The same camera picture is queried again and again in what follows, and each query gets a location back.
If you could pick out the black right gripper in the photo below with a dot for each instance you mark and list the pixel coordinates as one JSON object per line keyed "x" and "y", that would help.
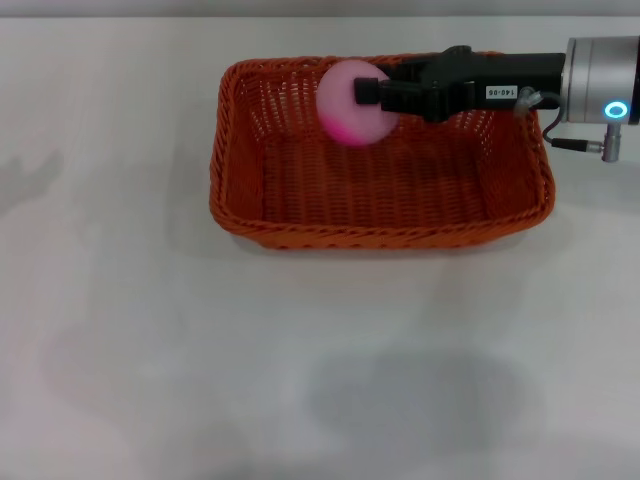
{"x": 505, "y": 77}

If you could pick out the pink foam ball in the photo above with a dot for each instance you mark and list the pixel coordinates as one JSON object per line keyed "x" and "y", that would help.
{"x": 340, "y": 110}

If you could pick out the orange woven plastic basket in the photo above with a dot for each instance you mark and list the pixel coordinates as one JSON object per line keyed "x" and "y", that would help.
{"x": 375, "y": 195}

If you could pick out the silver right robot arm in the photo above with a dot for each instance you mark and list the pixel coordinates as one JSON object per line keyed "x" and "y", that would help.
{"x": 600, "y": 75}

